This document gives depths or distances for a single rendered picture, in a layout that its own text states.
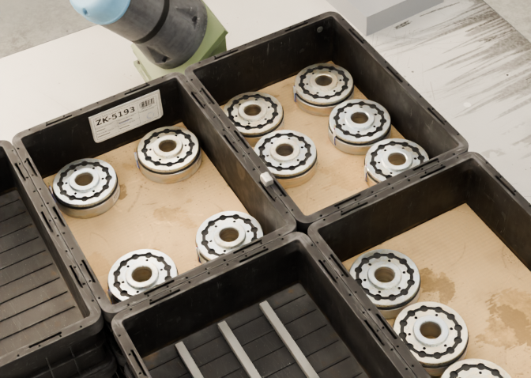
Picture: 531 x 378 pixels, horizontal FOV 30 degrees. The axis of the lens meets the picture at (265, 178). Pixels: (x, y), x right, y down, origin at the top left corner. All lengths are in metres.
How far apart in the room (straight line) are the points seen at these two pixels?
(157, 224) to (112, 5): 0.42
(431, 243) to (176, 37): 0.63
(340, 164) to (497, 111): 0.42
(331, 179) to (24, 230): 0.49
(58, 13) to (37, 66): 1.32
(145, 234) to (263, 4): 0.77
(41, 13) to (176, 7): 1.60
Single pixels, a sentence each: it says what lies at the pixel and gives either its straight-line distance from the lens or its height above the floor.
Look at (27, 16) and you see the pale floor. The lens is 3.42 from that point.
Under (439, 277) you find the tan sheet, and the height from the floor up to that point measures 0.83.
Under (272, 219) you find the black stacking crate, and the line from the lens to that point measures 1.46.
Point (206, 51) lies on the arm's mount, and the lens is 1.85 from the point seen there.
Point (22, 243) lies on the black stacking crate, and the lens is 1.58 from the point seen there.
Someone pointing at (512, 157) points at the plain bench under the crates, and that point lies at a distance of 1.84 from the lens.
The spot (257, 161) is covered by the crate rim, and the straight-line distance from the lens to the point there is 1.49.
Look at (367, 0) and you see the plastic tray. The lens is 2.15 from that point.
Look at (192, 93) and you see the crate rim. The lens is 1.63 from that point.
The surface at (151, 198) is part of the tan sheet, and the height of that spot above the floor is 0.83.
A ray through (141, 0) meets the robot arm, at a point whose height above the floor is 0.95.
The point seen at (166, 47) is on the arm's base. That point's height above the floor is 0.84.
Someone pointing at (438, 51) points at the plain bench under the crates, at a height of 0.70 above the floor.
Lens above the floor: 2.01
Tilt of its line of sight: 47 degrees down
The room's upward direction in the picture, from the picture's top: 4 degrees counter-clockwise
